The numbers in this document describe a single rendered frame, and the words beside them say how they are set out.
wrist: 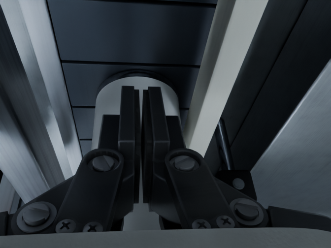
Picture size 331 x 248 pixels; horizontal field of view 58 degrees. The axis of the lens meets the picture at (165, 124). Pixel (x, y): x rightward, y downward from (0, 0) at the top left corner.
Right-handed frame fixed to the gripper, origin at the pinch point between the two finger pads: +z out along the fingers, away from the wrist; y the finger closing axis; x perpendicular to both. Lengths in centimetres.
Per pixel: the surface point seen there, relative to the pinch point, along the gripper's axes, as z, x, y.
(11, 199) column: 13.5, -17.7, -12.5
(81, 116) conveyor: 8.2, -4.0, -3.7
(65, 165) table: 18.3, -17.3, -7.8
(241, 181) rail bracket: 7.8, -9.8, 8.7
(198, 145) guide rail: 4.2, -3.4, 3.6
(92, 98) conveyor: 7.5, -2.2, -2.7
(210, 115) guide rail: 3.3, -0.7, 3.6
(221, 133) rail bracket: 13.4, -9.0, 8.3
